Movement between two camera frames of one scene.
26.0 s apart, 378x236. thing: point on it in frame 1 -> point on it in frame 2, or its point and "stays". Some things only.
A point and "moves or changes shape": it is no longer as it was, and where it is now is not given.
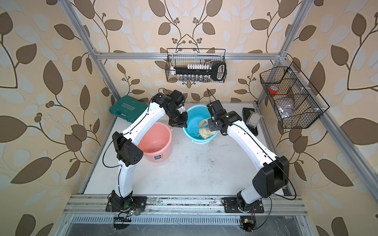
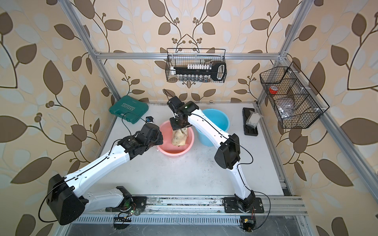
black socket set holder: x=200 y=73 stays
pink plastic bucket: x=156 y=145 moves or changes shape
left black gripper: x=181 y=122 -> x=159 y=135
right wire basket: x=295 y=101 stays
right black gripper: x=211 y=125 -> x=174 y=125
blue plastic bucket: x=195 y=113 moves or changes shape
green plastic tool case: x=129 y=108 stays
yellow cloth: x=204 y=132 moves or changes shape
